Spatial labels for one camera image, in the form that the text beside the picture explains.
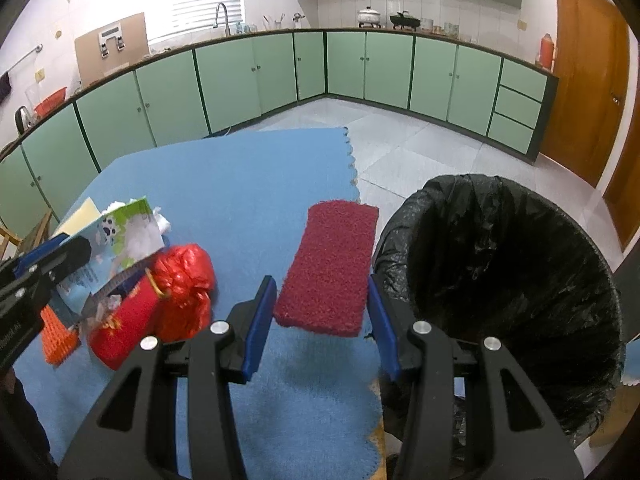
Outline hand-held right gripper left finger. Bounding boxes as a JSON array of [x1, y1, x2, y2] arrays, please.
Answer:
[[57, 275, 278, 480]]

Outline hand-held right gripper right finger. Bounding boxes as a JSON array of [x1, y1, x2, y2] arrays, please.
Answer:
[[367, 274, 586, 480]]

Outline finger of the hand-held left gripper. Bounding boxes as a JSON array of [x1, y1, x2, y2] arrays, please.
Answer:
[[0, 235, 93, 320]]

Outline orange plastic brush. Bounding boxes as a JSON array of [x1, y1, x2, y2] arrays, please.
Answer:
[[40, 305, 81, 367]]

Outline pale yellow sheet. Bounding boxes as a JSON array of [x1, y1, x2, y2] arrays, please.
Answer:
[[52, 197, 103, 236]]

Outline clear plastic wrapper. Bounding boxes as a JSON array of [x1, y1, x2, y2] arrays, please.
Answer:
[[80, 265, 151, 333]]

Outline red scouring pad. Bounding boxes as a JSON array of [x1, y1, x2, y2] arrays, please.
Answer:
[[273, 201, 380, 338]]

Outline red plastic bag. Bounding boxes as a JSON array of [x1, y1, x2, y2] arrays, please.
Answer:
[[152, 243, 217, 341]]

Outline bin with black bag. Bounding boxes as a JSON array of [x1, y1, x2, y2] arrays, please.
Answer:
[[372, 174, 626, 480]]

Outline person's left forearm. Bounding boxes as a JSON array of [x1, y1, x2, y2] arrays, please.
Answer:
[[0, 367, 58, 480]]

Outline wooden chair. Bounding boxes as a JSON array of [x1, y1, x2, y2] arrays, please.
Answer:
[[0, 210, 53, 261]]

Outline blue felt mat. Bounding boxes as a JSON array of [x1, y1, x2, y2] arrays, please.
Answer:
[[10, 127, 386, 480]]

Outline red plastic basin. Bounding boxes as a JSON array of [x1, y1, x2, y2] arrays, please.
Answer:
[[34, 86, 68, 115]]

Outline brown cardboard box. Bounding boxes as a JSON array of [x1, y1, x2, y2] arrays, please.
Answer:
[[74, 12, 150, 86]]

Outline green base cabinet run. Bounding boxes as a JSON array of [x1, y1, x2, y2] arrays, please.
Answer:
[[0, 30, 560, 241]]

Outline steel kitchen faucet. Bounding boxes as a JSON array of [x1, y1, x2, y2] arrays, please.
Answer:
[[214, 2, 232, 37]]

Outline row of glass cups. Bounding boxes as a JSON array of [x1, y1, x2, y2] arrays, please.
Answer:
[[420, 17, 478, 43]]

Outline wooden door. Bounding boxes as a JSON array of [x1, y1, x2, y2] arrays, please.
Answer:
[[539, 0, 632, 188]]

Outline red thermos flask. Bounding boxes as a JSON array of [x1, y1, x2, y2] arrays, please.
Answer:
[[537, 32, 556, 71]]

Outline steel towel rail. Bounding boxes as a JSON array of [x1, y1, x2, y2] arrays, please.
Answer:
[[0, 45, 43, 81]]

